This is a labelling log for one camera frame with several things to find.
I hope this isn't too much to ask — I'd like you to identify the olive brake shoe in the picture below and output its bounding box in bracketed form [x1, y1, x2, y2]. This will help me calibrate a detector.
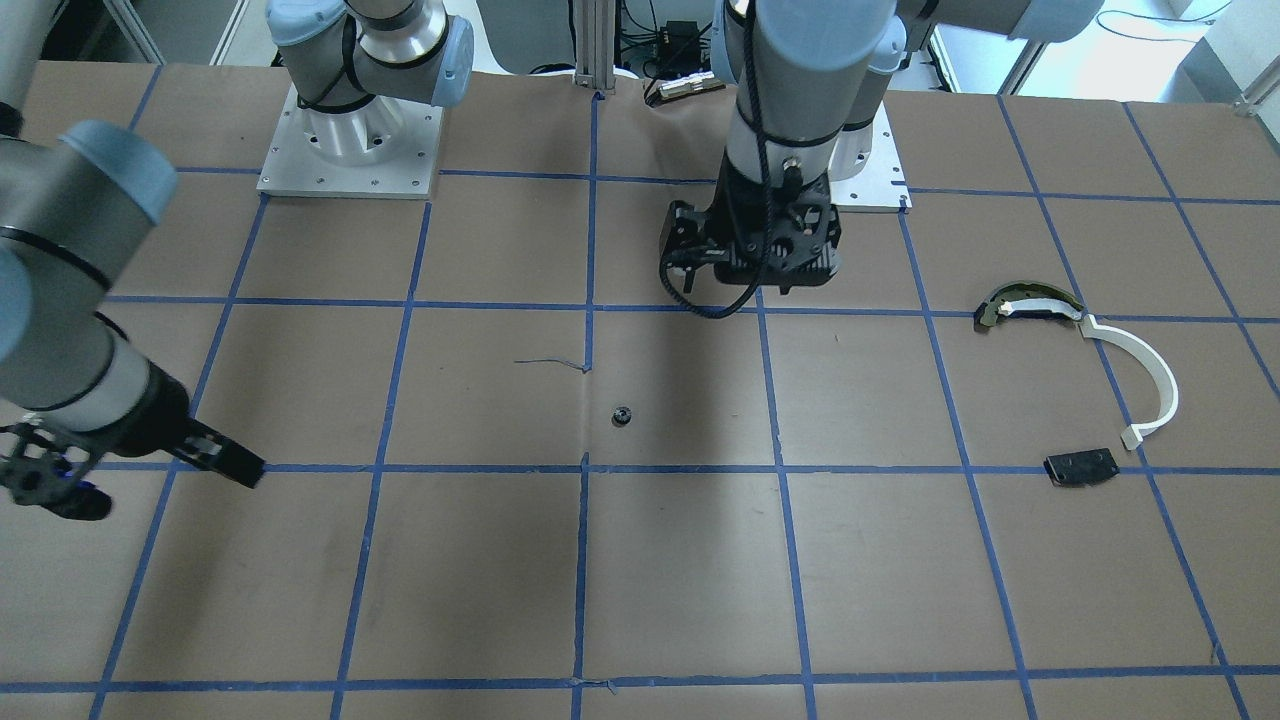
[973, 281, 1085, 333]

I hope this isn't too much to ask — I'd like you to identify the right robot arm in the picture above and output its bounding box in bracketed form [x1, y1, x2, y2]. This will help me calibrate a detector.
[1, 1, 475, 521]

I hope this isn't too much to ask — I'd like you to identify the aluminium frame post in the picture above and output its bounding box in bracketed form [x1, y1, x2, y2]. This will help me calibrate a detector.
[571, 0, 620, 96]

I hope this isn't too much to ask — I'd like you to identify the white curved plastic bracket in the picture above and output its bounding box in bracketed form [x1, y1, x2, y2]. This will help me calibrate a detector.
[1078, 314, 1180, 451]

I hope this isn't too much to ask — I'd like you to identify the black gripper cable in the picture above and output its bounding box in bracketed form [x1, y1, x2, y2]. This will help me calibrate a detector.
[657, 120, 801, 322]

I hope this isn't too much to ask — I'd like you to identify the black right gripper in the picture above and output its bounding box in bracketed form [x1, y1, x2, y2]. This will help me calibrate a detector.
[1, 365, 265, 521]

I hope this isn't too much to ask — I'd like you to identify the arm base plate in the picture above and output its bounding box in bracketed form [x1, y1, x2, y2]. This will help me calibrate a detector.
[828, 104, 913, 213]
[256, 88, 445, 201]

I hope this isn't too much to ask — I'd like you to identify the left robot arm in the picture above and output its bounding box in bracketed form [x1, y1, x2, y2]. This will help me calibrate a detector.
[658, 1, 1101, 319]

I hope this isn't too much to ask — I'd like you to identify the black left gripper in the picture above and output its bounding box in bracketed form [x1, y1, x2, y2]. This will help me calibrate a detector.
[660, 165, 841, 293]

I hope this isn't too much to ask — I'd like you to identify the black rectangular plastic part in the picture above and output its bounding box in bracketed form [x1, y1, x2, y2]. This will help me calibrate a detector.
[1043, 448, 1120, 488]

